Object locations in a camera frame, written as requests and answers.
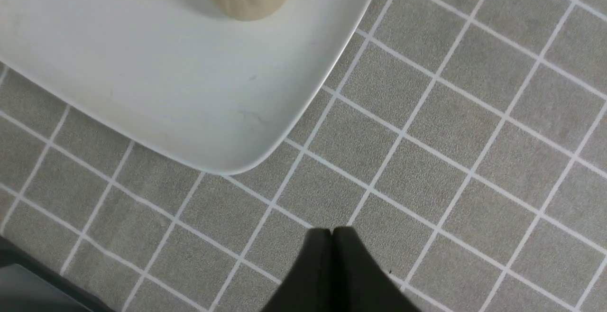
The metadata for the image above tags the white square plate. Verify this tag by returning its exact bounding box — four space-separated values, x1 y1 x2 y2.
0 0 371 174

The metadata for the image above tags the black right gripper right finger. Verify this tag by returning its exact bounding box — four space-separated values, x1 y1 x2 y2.
332 226 420 312

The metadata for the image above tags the grey checked tablecloth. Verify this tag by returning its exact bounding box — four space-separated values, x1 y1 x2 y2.
1 0 606 312

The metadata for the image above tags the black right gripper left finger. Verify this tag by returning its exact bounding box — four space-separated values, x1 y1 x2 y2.
262 228 332 312

